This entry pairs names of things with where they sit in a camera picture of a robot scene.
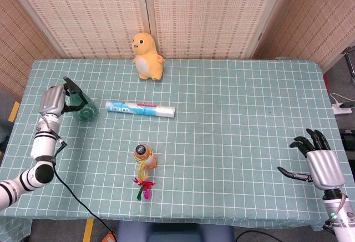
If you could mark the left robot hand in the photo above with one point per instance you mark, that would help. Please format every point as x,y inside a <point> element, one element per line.
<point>52,101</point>

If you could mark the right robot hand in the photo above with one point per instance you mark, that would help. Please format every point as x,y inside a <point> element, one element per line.
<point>324,170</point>

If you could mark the green spray bottle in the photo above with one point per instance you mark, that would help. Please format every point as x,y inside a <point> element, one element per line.
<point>84,106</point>

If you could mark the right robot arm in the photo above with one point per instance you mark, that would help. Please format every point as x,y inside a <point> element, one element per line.
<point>339,217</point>

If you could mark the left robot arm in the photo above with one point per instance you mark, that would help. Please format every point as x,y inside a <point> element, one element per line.
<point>30,158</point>

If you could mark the orange drink bottle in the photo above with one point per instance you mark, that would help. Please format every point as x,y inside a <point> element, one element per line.
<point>144,156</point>

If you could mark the black device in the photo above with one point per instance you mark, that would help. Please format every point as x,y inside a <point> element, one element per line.
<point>348,139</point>

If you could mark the white power strip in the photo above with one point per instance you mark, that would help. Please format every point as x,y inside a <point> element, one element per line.
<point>341,110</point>

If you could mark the white plastic wrap roll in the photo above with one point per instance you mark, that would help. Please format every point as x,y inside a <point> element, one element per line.
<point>140,109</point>

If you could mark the yellow dinosaur plush toy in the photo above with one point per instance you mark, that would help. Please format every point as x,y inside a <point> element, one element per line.
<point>147,57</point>

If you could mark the black metal stand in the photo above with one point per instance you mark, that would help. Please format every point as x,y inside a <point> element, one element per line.
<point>350,61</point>

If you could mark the colourful feather toy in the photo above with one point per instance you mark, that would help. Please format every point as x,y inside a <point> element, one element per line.
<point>143,183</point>

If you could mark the green checkered tablecloth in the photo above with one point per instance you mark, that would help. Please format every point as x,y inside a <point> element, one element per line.
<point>194,142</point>

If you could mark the orange box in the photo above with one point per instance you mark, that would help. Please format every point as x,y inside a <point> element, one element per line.
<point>108,236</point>

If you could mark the bamboo folding screen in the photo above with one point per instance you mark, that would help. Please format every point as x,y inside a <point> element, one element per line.
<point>177,17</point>

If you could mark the blue chair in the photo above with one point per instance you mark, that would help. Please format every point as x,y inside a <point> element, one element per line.
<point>174,232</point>

